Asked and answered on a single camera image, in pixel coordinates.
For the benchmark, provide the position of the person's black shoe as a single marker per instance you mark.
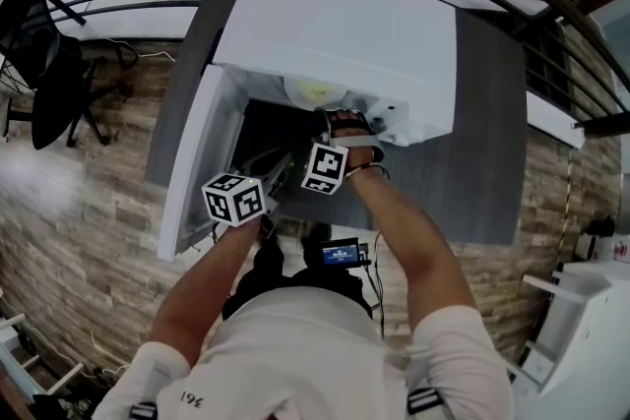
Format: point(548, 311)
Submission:
point(320, 231)
point(268, 246)

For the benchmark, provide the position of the black harness buckle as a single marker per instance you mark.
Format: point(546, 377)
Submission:
point(424, 401)
point(144, 410)

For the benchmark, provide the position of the person's black left shoe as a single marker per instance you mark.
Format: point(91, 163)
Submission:
point(268, 246)

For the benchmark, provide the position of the white microwave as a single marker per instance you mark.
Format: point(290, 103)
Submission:
point(334, 24)

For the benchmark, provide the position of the pale yellow food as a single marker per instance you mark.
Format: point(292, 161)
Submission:
point(315, 89)

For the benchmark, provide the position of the person's black right shoe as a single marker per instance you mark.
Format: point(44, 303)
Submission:
point(320, 231)

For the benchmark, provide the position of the person's right forearm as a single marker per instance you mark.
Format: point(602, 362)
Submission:
point(408, 251)

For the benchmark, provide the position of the person's black trousers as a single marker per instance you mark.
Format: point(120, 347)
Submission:
point(256, 290)

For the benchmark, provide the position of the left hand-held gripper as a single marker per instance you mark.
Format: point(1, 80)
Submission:
point(231, 201)

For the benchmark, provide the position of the black office chair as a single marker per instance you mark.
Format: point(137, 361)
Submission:
point(54, 103)

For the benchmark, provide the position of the person's white shirt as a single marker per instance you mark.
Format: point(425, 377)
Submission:
point(295, 359)

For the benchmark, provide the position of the white box with red print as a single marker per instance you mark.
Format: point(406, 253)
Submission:
point(620, 251)

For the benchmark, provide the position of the white plate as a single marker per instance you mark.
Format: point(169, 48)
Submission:
point(293, 96)

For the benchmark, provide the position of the black bag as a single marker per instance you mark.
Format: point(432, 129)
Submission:
point(603, 225)

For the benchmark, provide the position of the dark table with white legs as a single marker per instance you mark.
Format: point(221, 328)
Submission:
point(482, 113)

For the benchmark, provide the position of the person's left forearm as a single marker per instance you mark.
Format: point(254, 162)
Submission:
point(197, 300)

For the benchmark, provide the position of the person's right hand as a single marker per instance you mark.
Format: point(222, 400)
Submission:
point(349, 123)

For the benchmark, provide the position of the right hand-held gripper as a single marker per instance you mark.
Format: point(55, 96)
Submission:
point(322, 167)

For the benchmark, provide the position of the small chest-mounted screen device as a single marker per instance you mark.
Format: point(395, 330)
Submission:
point(339, 253)

